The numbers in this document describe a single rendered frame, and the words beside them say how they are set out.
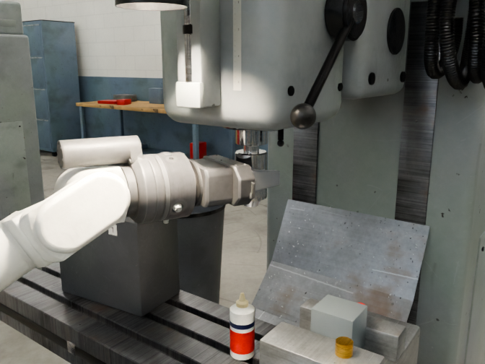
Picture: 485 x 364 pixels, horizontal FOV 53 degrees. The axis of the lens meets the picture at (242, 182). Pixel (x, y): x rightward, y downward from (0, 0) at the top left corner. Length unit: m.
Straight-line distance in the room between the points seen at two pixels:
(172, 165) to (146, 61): 6.51
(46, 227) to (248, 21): 0.32
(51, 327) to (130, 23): 6.52
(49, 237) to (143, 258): 0.39
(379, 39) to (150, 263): 0.56
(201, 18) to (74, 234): 0.28
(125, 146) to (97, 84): 7.36
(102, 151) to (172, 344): 0.40
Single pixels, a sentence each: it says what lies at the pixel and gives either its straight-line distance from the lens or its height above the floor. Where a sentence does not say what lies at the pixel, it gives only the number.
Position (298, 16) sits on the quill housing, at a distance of 0.60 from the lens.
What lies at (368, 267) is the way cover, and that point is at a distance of 1.02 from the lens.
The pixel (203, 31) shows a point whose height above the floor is 1.43.
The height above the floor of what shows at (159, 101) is 0.92.
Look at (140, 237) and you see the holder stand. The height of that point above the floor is 1.08.
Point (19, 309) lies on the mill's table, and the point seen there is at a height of 0.90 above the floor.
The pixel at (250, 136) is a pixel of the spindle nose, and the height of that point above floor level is 1.29.
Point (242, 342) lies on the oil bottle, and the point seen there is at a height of 0.96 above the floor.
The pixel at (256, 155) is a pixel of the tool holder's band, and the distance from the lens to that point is 0.68.
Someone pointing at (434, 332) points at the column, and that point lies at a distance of 1.09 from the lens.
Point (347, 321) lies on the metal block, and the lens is 0.67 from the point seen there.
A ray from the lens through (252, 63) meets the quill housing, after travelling 0.58.
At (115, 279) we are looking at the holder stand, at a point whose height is 0.99.
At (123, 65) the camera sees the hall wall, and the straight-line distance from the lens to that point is 7.49.
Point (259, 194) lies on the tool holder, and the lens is 0.70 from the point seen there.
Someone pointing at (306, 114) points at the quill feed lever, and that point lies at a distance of 0.55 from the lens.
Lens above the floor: 1.39
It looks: 14 degrees down
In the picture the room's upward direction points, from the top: straight up
